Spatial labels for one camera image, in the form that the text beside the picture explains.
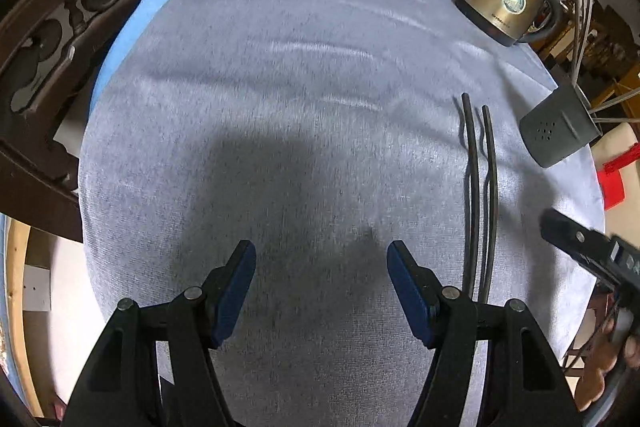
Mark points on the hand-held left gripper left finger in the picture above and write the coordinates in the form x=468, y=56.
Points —
x=235, y=292

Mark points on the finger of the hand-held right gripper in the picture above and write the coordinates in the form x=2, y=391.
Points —
x=575, y=239

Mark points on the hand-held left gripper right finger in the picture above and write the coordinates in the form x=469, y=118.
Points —
x=407, y=292

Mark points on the grey perforated metal utensil holder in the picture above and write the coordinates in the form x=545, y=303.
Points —
x=555, y=132

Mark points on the red plastic chair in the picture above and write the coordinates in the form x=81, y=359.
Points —
x=615, y=187

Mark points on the cream armchair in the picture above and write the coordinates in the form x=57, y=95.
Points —
x=620, y=134

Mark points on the grey tablecloth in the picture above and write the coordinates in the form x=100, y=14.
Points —
x=300, y=132

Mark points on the blue table cover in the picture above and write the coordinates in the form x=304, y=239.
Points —
x=125, y=27

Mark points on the dark carved wooden chair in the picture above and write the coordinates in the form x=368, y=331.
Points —
x=60, y=7

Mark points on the white wall socket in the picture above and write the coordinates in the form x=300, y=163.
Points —
x=37, y=287

